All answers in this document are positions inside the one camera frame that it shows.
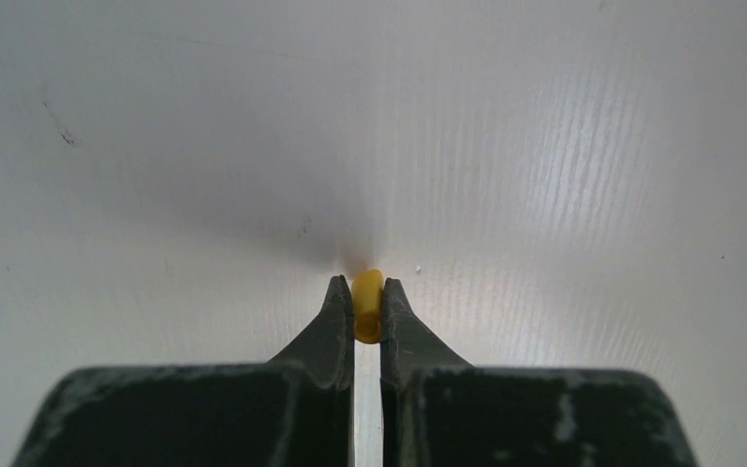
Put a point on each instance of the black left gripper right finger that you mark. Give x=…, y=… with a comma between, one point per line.
x=440, y=410

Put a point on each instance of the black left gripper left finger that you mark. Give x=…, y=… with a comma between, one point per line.
x=295, y=409

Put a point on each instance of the yellow pen cap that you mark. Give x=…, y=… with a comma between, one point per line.
x=366, y=292

